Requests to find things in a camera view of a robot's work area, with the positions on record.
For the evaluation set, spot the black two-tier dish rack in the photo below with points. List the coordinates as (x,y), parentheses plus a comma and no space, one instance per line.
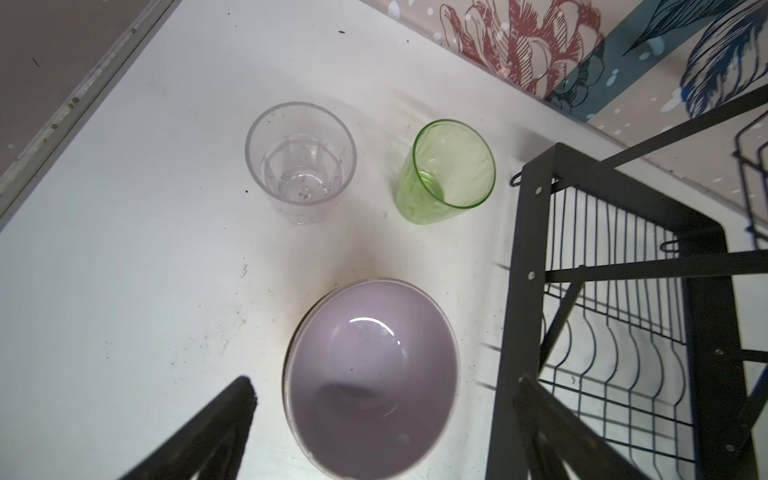
(621,305)

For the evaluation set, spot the clear glass tumbler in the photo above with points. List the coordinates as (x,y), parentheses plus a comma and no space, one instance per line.
(303,157)

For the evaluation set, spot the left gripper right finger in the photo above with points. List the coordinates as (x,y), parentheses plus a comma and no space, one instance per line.
(557,444)

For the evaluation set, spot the green glass tumbler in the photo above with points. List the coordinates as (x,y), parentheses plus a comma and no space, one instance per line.
(449,169)

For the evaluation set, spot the lilac bowl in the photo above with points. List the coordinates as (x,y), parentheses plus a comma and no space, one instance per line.
(370,379)

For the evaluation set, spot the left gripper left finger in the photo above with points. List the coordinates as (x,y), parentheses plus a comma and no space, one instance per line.
(210,445)

